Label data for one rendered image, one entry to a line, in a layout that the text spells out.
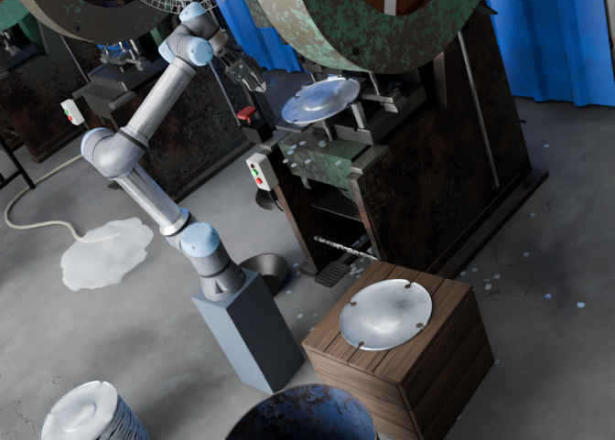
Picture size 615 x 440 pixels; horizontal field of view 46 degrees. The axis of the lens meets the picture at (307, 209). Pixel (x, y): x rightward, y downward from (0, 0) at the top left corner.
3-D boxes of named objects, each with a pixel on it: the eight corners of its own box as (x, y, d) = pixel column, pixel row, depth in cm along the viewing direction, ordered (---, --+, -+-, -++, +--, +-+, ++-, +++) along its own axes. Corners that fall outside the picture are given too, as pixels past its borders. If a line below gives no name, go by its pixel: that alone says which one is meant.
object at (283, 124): (313, 162, 245) (299, 129, 238) (286, 155, 255) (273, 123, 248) (360, 123, 256) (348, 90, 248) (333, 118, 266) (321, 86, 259)
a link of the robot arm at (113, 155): (97, 171, 200) (197, 28, 203) (85, 161, 208) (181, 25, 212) (129, 191, 207) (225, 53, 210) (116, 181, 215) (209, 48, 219)
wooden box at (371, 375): (431, 457, 213) (399, 382, 195) (336, 413, 239) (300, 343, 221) (495, 361, 233) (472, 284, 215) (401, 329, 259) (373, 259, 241)
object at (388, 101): (397, 112, 240) (389, 86, 235) (361, 107, 253) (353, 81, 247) (408, 102, 243) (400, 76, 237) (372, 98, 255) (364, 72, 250)
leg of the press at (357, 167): (415, 322, 260) (337, 112, 212) (392, 312, 269) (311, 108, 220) (549, 176, 300) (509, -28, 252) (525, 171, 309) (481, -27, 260)
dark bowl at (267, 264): (257, 323, 290) (251, 311, 286) (216, 301, 312) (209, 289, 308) (307, 276, 303) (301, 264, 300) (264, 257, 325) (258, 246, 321)
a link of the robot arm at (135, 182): (195, 266, 240) (84, 155, 207) (177, 251, 251) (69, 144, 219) (220, 240, 242) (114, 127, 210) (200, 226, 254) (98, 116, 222)
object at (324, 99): (320, 129, 234) (319, 126, 233) (266, 118, 255) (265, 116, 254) (376, 82, 246) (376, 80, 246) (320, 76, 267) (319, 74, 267)
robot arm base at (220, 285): (225, 305, 232) (212, 283, 227) (196, 295, 242) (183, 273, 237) (254, 273, 240) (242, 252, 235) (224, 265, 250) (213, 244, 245)
